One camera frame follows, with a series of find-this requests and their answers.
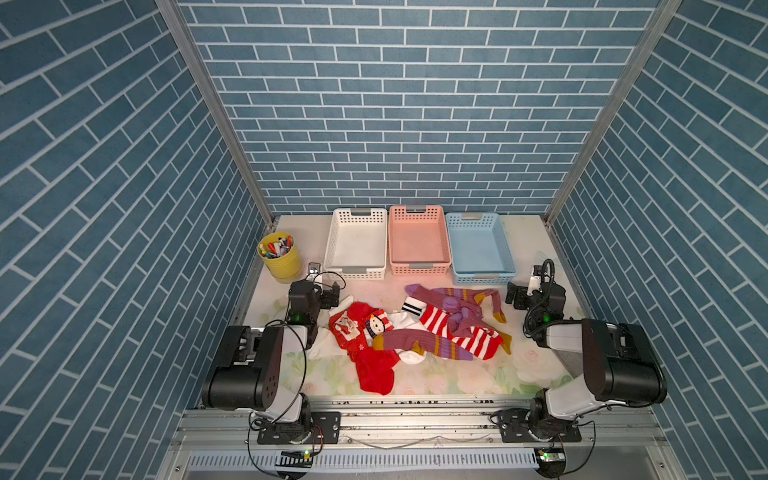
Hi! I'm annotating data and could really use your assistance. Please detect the blue plastic basket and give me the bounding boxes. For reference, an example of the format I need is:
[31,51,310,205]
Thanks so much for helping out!
[445,212,517,286]

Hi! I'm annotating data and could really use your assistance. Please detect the pink plastic basket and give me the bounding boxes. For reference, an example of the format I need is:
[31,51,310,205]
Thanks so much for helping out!
[388,205,452,276]

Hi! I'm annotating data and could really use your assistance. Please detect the aluminium front rail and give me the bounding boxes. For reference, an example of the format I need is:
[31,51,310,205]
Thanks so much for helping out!
[159,395,683,479]

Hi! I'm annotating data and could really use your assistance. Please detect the purple striped sock front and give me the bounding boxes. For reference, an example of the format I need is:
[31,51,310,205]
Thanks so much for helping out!
[372,329,474,361]

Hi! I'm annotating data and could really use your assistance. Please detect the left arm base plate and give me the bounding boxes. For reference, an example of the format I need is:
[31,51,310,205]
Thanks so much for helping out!
[257,411,342,445]

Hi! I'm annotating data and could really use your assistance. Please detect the purple striped sock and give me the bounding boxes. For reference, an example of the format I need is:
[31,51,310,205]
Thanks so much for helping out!
[372,329,474,361]
[405,284,506,324]

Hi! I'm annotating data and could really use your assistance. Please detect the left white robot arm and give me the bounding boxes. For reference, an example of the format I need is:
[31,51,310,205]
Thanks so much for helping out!
[201,280,341,451]

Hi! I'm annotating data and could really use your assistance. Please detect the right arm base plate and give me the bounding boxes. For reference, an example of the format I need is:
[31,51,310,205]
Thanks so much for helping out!
[489,408,582,443]

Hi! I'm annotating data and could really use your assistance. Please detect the yellow pen cup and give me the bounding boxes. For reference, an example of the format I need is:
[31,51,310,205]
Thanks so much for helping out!
[258,232,302,283]

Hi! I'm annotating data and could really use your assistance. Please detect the red white striped sock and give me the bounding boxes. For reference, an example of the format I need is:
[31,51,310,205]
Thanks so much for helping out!
[419,305,511,360]

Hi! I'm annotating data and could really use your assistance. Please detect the white plastic basket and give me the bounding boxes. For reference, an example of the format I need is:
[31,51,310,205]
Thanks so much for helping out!
[323,208,388,280]

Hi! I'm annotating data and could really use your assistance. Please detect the red santa sock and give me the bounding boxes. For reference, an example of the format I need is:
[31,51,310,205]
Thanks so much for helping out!
[329,301,400,395]

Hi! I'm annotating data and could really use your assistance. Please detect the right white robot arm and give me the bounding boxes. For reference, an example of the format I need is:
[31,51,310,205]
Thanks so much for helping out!
[497,280,667,443]

